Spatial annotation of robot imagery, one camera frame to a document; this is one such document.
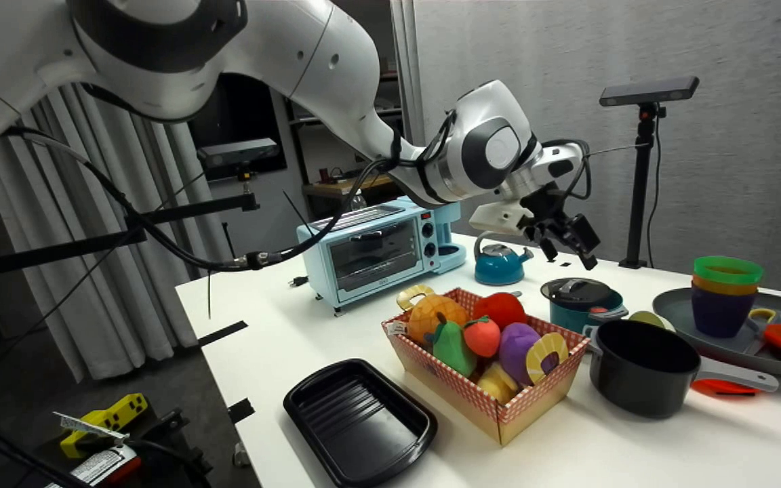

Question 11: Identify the small yellow toy ring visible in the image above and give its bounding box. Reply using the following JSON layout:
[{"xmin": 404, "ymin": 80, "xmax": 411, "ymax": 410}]
[{"xmin": 747, "ymin": 307, "xmax": 781, "ymax": 328}]

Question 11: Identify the green plastic cup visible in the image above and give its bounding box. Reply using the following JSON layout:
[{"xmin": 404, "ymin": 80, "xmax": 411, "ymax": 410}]
[{"xmin": 691, "ymin": 255, "xmax": 764, "ymax": 290}]

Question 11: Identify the red checkered cardboard basket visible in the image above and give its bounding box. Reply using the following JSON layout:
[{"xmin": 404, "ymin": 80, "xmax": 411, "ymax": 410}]
[{"xmin": 379, "ymin": 285, "xmax": 594, "ymax": 446}]

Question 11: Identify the orange plush pumpkin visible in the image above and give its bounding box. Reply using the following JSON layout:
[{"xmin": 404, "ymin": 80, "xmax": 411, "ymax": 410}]
[{"xmin": 404, "ymin": 295, "xmax": 472, "ymax": 346}]

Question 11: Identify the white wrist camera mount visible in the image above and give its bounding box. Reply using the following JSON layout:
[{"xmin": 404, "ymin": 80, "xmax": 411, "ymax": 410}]
[{"xmin": 468, "ymin": 197, "xmax": 538, "ymax": 239}]

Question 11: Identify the black bar camera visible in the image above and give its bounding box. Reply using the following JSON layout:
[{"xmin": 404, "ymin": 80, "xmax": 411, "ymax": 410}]
[{"xmin": 598, "ymin": 76, "xmax": 702, "ymax": 107}]

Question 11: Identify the red plush tomato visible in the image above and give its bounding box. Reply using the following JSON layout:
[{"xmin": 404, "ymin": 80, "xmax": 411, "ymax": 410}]
[{"xmin": 472, "ymin": 290, "xmax": 529, "ymax": 332}]

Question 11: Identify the yellow hand tool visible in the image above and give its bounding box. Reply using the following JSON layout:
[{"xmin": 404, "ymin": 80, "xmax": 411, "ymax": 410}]
[{"xmin": 58, "ymin": 391, "xmax": 152, "ymax": 460}]

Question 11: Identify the orange plastic cup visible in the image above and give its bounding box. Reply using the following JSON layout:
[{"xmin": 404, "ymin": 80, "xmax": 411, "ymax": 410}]
[{"xmin": 691, "ymin": 276, "xmax": 762, "ymax": 301}]

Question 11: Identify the black monitor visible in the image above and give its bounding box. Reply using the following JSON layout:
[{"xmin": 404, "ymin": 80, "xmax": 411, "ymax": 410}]
[{"xmin": 191, "ymin": 76, "xmax": 291, "ymax": 182}]

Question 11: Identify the red plush strawberry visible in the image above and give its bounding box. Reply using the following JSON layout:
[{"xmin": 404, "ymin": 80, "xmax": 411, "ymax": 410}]
[{"xmin": 462, "ymin": 314, "xmax": 504, "ymax": 364}]

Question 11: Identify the yellow plush toy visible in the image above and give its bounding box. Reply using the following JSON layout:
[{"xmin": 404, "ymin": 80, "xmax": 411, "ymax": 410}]
[{"xmin": 474, "ymin": 361, "xmax": 520, "ymax": 406}]

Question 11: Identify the dark glass pot lid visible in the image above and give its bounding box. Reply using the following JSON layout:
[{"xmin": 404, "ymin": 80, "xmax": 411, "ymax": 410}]
[{"xmin": 538, "ymin": 274, "xmax": 614, "ymax": 311}]

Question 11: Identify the black camera stand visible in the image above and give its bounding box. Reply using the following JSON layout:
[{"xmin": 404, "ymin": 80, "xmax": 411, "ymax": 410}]
[{"xmin": 618, "ymin": 102, "xmax": 670, "ymax": 271}]

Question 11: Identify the purple plush eggplant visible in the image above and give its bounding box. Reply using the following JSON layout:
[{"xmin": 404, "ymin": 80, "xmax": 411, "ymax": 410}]
[{"xmin": 496, "ymin": 319, "xmax": 543, "ymax": 391}]

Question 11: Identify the light blue toaster oven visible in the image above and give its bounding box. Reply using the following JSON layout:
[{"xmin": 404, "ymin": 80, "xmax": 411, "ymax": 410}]
[{"xmin": 295, "ymin": 193, "xmax": 470, "ymax": 318}]

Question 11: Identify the teal toy pot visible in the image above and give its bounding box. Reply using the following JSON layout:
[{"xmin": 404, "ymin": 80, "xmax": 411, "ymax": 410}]
[{"xmin": 548, "ymin": 293, "xmax": 632, "ymax": 332}]

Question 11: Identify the red and white device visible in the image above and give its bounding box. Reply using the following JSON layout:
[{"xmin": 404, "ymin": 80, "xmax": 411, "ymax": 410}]
[{"xmin": 69, "ymin": 442, "xmax": 145, "ymax": 488}]

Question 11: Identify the grey backdrop curtain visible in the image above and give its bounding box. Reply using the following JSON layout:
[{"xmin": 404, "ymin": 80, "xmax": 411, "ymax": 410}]
[{"xmin": 389, "ymin": 0, "xmax": 781, "ymax": 297}]

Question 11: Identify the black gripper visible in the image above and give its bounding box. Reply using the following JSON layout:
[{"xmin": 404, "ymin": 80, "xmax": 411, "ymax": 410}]
[{"xmin": 518, "ymin": 182, "xmax": 606, "ymax": 274}]

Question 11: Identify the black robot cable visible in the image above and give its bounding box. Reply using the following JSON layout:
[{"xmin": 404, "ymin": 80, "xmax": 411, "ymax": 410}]
[{"xmin": 0, "ymin": 78, "xmax": 468, "ymax": 274}]

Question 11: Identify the black baking tray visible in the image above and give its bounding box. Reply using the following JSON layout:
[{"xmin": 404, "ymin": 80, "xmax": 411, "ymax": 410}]
[{"xmin": 283, "ymin": 354, "xmax": 440, "ymax": 488}]

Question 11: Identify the green plush pear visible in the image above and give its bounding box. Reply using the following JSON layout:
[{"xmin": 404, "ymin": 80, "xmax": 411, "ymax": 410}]
[{"xmin": 432, "ymin": 318, "xmax": 480, "ymax": 380}]

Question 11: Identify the black boom pole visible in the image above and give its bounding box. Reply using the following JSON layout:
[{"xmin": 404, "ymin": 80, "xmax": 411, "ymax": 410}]
[
  {"xmin": 0, "ymin": 225, "xmax": 150, "ymax": 282},
  {"xmin": 122, "ymin": 189, "xmax": 263, "ymax": 234}
]

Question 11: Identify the purple plastic cup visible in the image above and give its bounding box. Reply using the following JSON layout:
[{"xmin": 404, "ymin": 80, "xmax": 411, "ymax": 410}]
[{"xmin": 690, "ymin": 288, "xmax": 760, "ymax": 341}]

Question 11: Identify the teal toy kettle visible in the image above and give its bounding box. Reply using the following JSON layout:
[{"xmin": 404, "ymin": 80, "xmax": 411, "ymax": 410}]
[{"xmin": 472, "ymin": 229, "xmax": 538, "ymax": 288}]

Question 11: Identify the white pleated curtain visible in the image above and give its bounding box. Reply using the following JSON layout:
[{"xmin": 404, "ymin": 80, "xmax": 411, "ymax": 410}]
[{"xmin": 0, "ymin": 78, "xmax": 238, "ymax": 384}]

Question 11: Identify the grey round serving tray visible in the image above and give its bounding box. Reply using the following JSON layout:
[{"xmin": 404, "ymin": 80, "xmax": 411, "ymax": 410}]
[{"xmin": 651, "ymin": 285, "xmax": 781, "ymax": 381}]

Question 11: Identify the black pan with grey handle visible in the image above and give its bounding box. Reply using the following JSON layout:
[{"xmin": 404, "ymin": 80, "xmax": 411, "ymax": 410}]
[{"xmin": 587, "ymin": 318, "xmax": 781, "ymax": 423}]

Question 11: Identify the purple yellow plush slice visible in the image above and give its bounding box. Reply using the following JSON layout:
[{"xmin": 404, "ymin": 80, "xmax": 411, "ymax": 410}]
[{"xmin": 523, "ymin": 331, "xmax": 572, "ymax": 387}]

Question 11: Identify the pale yellow toy slice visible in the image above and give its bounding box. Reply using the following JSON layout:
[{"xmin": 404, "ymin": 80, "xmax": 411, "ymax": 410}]
[{"xmin": 628, "ymin": 308, "xmax": 678, "ymax": 332}]

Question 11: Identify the black table clamp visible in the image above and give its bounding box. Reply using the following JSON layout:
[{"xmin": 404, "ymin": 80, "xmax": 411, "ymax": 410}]
[
  {"xmin": 225, "ymin": 396, "xmax": 257, "ymax": 425},
  {"xmin": 196, "ymin": 318, "xmax": 253, "ymax": 354}
]

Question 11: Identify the pale yellow toy ring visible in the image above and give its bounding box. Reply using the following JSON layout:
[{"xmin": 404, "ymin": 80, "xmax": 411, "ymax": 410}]
[{"xmin": 397, "ymin": 282, "xmax": 440, "ymax": 314}]

